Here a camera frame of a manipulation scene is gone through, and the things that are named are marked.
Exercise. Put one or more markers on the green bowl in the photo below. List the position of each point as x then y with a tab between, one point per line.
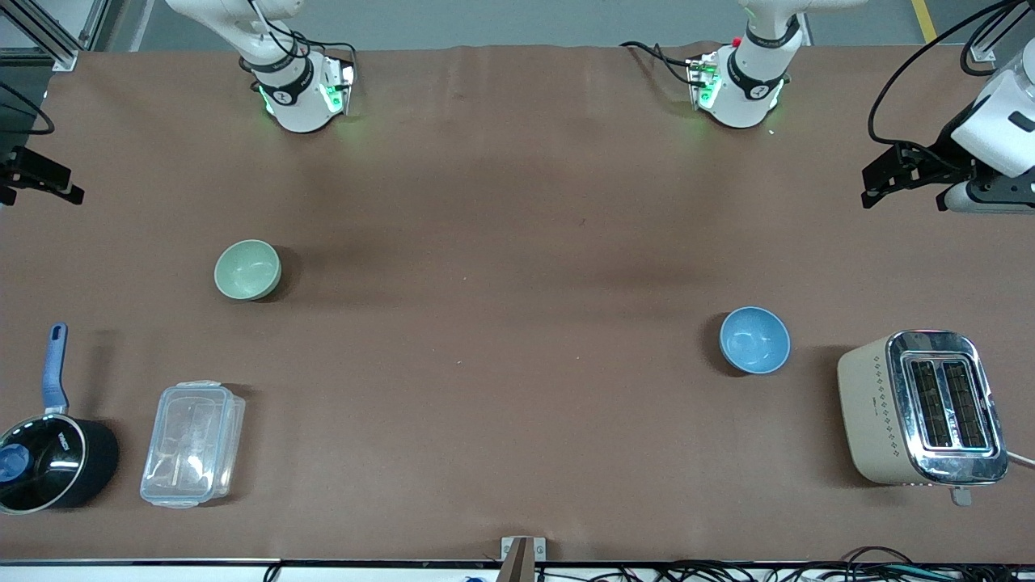
247	268

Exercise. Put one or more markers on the blue bowl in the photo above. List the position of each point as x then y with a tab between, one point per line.
754	339

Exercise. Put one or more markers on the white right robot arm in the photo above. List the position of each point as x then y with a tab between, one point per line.
299	105

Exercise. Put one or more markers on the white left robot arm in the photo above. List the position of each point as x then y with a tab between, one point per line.
748	97

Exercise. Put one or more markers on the beige chrome toaster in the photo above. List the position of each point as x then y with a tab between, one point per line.
869	412

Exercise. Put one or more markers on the glass lid blue knob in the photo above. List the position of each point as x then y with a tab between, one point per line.
57	453

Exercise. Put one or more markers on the clear plastic food container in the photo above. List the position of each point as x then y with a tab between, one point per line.
190	444

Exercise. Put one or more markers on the brown table cover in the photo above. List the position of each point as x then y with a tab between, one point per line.
517	202

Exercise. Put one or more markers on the aluminium frame profile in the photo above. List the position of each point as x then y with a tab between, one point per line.
65	56

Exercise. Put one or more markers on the aluminium frame foot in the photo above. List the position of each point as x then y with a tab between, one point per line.
983	50

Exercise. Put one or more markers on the camera stand post with bracket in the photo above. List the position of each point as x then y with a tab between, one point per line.
517	566

